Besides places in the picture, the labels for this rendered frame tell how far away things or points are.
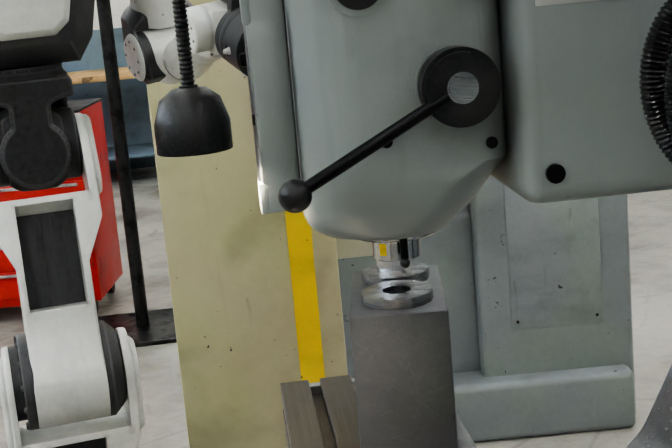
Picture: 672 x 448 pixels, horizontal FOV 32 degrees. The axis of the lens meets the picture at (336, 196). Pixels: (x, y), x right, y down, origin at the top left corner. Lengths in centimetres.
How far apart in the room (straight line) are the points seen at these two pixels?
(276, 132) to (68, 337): 72
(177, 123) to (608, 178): 39
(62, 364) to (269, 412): 137
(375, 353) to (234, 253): 152
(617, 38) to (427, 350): 53
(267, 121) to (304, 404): 66
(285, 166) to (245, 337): 188
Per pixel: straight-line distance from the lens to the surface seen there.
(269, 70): 111
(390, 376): 145
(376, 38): 104
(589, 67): 106
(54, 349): 175
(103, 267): 589
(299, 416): 165
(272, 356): 300
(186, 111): 109
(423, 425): 147
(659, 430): 145
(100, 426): 183
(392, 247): 115
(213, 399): 304
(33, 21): 174
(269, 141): 112
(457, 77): 102
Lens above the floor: 157
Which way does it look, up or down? 11 degrees down
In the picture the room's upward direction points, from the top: 5 degrees counter-clockwise
